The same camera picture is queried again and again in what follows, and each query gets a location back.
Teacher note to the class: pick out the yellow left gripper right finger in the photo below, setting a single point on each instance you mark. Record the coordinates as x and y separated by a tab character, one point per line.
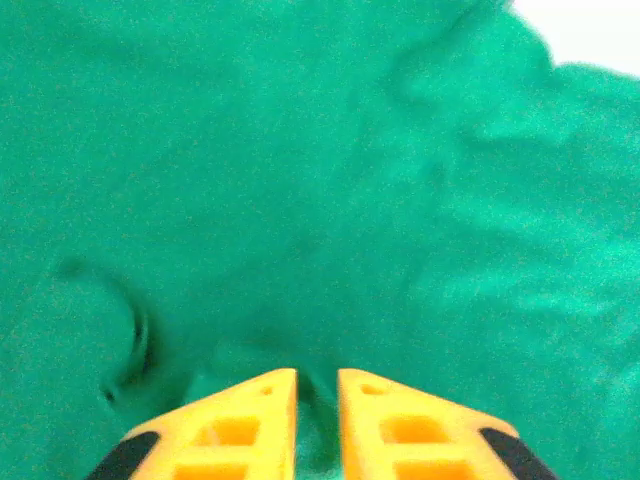
400	430

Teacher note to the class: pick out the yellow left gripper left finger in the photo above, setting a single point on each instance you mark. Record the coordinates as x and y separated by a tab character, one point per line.
240	430

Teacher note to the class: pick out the green t-shirt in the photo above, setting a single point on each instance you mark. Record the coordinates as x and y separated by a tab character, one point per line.
300	175

